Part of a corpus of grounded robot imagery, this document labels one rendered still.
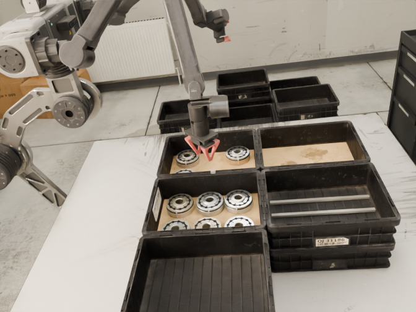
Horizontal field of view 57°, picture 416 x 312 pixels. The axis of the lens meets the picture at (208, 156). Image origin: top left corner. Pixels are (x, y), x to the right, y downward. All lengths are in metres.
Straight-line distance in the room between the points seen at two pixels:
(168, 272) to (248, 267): 0.25
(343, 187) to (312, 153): 0.25
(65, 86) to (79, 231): 0.60
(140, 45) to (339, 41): 2.20
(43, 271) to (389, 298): 1.22
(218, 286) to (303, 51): 3.66
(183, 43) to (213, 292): 0.75
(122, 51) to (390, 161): 3.27
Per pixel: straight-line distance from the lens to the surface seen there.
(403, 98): 2.93
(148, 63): 4.45
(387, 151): 1.97
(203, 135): 1.22
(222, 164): 1.64
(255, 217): 1.38
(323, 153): 1.68
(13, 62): 1.36
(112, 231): 1.66
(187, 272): 1.25
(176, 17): 1.20
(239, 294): 1.18
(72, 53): 1.26
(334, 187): 1.51
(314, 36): 4.54
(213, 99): 1.19
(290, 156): 1.66
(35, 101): 1.82
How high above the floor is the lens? 1.79
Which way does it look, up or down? 34 degrees down
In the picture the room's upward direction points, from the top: 9 degrees counter-clockwise
